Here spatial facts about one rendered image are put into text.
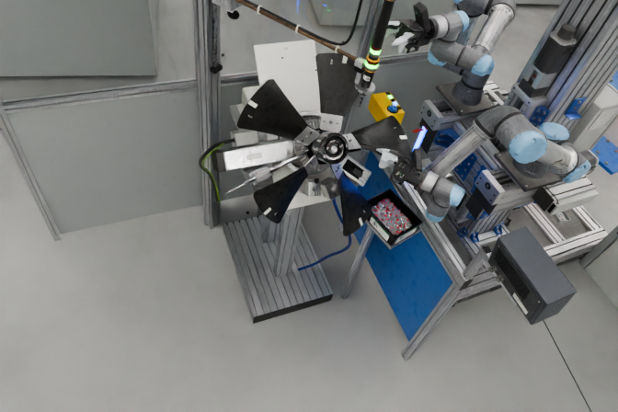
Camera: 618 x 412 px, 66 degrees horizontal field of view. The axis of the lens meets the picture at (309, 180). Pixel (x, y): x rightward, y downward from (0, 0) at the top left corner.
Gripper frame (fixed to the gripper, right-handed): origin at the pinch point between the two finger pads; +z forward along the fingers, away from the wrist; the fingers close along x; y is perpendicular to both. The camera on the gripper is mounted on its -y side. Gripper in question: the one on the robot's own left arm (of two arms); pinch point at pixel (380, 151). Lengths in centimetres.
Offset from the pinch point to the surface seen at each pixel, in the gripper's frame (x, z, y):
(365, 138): -1.2, 7.5, -1.5
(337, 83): -18.4, 24.8, -4.4
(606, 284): 123, -140, -93
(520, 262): -7, -61, 20
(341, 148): -5.4, 11.3, 11.9
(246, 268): 107, 46, 30
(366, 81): -31.9, 11.1, 2.3
